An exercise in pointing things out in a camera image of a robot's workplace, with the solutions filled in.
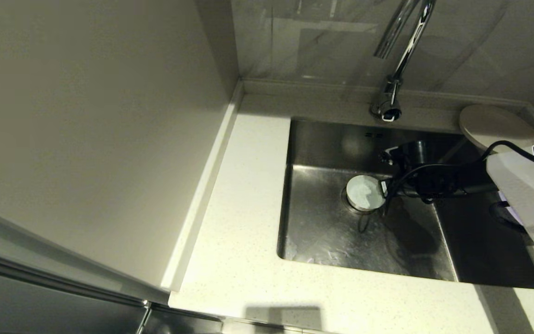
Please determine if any small white bowl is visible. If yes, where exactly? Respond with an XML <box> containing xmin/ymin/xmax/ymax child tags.
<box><xmin>346</xmin><ymin>174</ymin><xmax>387</xmax><ymax>212</ymax></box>

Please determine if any beige plate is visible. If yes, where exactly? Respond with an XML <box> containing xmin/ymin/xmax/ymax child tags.
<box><xmin>459</xmin><ymin>104</ymin><xmax>534</xmax><ymax>154</ymax></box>

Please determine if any purple plate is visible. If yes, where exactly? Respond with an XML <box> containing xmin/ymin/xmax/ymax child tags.
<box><xmin>498</xmin><ymin>190</ymin><xmax>527</xmax><ymax>228</ymax></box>

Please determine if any stainless steel sink basin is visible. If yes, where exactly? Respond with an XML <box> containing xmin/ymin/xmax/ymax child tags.
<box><xmin>276</xmin><ymin>117</ymin><xmax>534</xmax><ymax>290</ymax></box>

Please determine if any round metal drain strainer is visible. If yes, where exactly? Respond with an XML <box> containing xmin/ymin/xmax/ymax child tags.
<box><xmin>341</xmin><ymin>188</ymin><xmax>386</xmax><ymax>215</ymax></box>

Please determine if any chrome gooseneck faucet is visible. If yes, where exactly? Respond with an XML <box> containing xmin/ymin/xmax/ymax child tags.
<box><xmin>368</xmin><ymin>0</ymin><xmax>436</xmax><ymax>122</ymax></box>

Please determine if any grey glossy cabinet door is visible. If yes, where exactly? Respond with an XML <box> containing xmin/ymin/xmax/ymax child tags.
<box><xmin>0</xmin><ymin>199</ymin><xmax>223</xmax><ymax>334</ymax></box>

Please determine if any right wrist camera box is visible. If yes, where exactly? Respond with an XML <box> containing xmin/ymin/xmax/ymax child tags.
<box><xmin>379</xmin><ymin>146</ymin><xmax>400</xmax><ymax>166</ymax></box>

